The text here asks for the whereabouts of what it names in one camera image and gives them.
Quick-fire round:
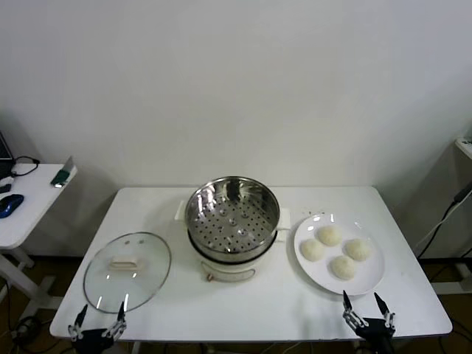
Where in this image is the black laptop cable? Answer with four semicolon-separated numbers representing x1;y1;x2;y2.
10;156;41;177

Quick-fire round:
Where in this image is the white stand base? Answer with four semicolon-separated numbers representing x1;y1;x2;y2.
429;257;472;294

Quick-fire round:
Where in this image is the white steamed baozi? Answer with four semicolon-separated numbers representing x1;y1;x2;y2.
301;238;326;263
317;225;343;246
328;255;357;281
344;238;371;263

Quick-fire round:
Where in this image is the black floor cable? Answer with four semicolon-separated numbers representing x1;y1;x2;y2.
10;313;51;351

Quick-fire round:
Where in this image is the white side table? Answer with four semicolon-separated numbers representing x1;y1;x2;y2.
0;163;78;314

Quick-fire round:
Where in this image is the white electric cooking pot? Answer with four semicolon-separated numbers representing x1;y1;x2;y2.
187;221;289;284

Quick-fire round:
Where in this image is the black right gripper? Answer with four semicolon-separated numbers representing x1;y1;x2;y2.
341;290;396;354

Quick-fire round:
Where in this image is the glass pot lid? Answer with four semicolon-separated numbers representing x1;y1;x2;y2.
83;231;173;314

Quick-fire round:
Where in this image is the steel steamer basket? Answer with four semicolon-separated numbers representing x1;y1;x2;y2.
175;176;292;260

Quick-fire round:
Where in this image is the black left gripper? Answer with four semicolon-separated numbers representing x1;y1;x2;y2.
68;301;127;354

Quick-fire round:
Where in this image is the white round plate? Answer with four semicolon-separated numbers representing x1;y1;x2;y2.
294;212;386;296

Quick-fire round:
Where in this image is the blue computer mouse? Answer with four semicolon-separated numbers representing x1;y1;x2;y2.
0;194;25;219

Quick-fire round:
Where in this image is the green and white phone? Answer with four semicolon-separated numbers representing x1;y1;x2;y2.
50;155;77;189

